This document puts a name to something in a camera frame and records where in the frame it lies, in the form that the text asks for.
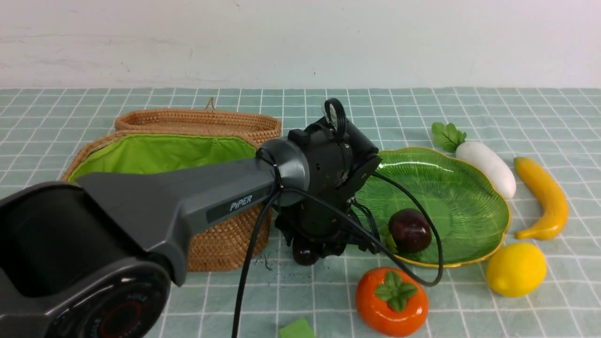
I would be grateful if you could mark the purple toy mangosteen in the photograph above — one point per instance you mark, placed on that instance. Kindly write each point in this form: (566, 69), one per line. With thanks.
(408, 232)

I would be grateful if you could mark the white toy radish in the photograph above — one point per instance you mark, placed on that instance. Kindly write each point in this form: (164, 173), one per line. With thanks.
(452, 140)

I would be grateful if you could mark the woven wicker basket lid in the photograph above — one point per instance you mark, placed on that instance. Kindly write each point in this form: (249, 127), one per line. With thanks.
(255, 128)

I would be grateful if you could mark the yellow toy banana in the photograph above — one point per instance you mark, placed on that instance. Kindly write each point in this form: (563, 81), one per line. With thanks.
(551, 198)

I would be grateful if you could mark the woven wicker basket green lining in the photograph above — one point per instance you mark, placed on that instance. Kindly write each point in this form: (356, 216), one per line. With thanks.
(222, 248)

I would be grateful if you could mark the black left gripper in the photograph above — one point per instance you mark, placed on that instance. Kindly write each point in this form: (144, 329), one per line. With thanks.
(327, 225)

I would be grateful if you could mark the green foam cube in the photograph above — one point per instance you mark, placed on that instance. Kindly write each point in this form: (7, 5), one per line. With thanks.
(297, 329)

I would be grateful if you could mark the dark purple toy eggplant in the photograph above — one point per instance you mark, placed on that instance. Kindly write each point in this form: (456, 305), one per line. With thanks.
(305, 251)

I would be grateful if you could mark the yellow toy lemon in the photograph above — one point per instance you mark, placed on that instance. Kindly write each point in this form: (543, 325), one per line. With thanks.
(516, 269)

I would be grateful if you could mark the green leaf-shaped glass plate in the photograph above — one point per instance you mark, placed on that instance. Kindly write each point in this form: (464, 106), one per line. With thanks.
(472, 219)

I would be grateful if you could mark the orange toy persimmon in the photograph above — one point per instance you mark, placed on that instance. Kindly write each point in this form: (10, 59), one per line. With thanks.
(391, 303)

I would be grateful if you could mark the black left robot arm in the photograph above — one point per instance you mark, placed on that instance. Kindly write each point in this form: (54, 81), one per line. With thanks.
(97, 258)

